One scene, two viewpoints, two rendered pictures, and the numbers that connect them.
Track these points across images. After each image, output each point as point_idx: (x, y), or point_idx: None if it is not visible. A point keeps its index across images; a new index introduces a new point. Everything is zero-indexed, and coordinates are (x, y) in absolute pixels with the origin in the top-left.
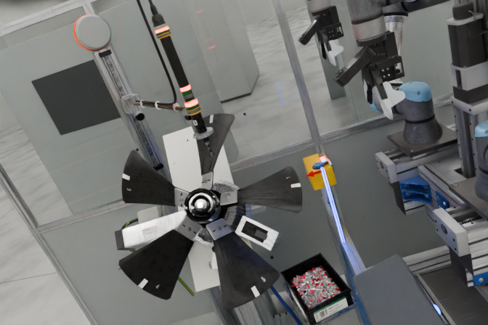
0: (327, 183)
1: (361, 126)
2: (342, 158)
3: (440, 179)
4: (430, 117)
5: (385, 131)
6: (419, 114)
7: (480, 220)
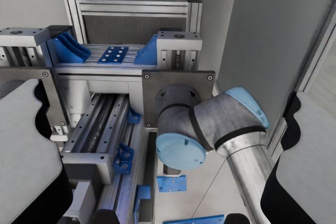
0: None
1: (308, 61)
2: (302, 5)
3: (123, 75)
4: None
5: (284, 83)
6: (159, 122)
7: (7, 63)
